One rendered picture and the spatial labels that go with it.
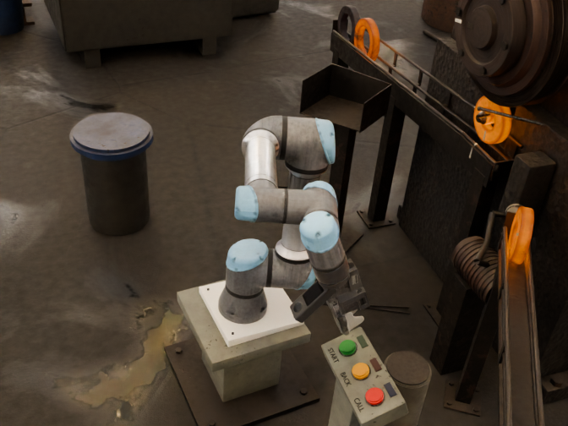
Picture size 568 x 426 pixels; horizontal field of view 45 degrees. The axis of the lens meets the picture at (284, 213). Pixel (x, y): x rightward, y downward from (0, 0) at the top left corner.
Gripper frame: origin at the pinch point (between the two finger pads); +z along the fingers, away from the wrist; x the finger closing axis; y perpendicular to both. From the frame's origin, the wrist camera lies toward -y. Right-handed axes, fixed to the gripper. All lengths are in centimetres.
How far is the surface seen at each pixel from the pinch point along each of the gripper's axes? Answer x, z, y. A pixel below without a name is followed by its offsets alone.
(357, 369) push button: -7.3, 5.8, -0.6
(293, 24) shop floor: 335, 101, 87
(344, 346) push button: 0.0, 5.7, -0.8
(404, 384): -7.8, 19.0, 9.1
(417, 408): -9.3, 29.3, 10.3
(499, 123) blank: 54, 11, 76
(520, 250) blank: 10, 14, 53
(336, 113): 109, 22, 41
